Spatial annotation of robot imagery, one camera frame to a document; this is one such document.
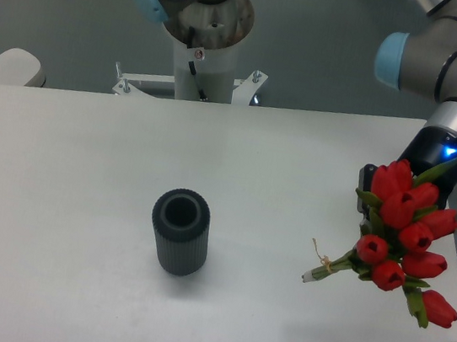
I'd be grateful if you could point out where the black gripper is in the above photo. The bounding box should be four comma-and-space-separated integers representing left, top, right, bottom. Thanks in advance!
358, 126, 457, 237

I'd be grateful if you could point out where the red tulip bouquet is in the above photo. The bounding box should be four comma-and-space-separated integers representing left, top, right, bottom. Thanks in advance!
301, 179, 457, 329

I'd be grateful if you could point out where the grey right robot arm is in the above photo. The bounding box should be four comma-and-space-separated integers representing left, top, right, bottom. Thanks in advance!
374, 0, 457, 208

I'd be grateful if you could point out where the dark grey ribbed vase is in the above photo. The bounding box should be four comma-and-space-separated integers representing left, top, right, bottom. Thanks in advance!
152, 188, 211, 276

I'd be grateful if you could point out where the beige chair backrest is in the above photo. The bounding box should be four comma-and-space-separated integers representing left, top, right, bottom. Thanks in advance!
0, 48, 46, 88

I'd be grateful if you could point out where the white metal mounting bracket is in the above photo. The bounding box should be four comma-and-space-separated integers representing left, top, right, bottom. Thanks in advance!
112, 61, 268, 106

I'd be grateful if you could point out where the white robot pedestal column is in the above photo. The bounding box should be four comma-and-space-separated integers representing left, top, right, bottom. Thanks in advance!
172, 38, 239, 104

